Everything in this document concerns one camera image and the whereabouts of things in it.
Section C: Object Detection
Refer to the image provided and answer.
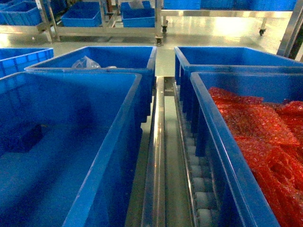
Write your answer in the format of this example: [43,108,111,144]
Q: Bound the rear steel shelf cart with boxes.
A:
[0,0,292,45]

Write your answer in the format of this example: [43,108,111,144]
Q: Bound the empty blue bin front left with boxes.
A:
[0,72,144,227]

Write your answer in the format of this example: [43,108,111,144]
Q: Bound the steel shelf rack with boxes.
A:
[276,0,303,59]

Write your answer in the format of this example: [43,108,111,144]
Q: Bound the red bubble wrap bags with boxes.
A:
[208,87,303,227]

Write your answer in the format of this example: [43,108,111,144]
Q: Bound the empty blue bin rear right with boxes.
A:
[174,46,303,158]

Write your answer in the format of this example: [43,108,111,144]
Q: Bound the roller conveyor track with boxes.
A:
[173,83,218,227]

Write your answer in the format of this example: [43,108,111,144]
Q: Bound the blue bin with red wrap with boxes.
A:
[190,72,303,227]

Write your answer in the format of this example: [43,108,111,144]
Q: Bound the blue bin with clear bag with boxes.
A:
[25,46,157,122]

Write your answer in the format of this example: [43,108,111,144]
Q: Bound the empty blue bin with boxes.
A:
[174,46,303,158]
[0,72,144,227]

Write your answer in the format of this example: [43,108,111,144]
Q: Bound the clear plastic bag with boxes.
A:
[71,56,101,70]

